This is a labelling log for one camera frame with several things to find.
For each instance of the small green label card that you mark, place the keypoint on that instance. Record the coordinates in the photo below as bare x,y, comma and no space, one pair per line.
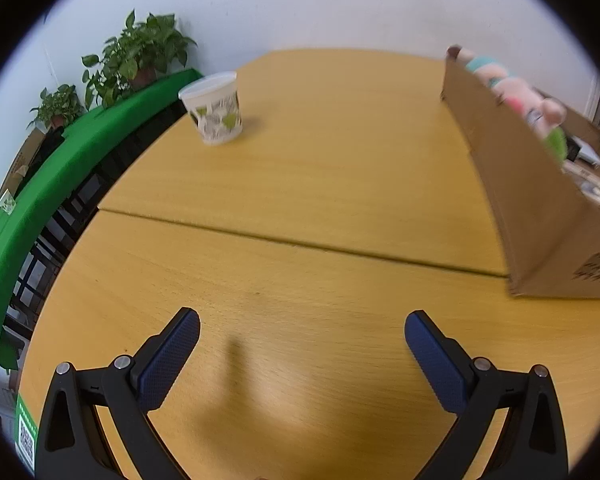
6,205

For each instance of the leaf print paper cup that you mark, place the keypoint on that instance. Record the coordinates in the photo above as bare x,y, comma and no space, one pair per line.
215,110

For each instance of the black chair frames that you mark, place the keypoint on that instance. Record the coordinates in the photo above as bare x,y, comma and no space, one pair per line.
80,195

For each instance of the green code sign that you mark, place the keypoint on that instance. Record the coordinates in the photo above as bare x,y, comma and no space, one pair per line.
26,435

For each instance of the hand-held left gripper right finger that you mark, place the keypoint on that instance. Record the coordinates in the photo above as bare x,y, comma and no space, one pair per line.
437,360

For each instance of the green partition shelf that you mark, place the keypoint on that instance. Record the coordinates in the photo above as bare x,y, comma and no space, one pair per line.
50,180

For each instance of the small grey white object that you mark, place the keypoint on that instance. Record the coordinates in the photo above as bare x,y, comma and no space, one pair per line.
586,152

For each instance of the small potted green plant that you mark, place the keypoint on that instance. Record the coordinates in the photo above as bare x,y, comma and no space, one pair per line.
57,105

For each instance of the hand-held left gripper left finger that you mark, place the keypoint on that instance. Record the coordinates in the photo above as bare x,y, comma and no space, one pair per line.
167,360

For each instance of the small cardboard box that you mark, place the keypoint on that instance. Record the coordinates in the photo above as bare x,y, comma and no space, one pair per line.
22,160

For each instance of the wooden desktop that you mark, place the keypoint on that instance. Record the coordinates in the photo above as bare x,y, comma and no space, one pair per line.
305,185

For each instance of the green plush toy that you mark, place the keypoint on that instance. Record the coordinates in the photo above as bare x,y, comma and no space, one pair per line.
556,144

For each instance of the brown cardboard box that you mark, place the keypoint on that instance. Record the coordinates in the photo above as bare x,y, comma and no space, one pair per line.
520,200

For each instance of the large potted green plant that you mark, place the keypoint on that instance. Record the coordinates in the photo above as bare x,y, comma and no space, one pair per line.
140,52

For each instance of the pastel pink plush toy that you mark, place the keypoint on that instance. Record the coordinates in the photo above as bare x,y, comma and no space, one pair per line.
510,90

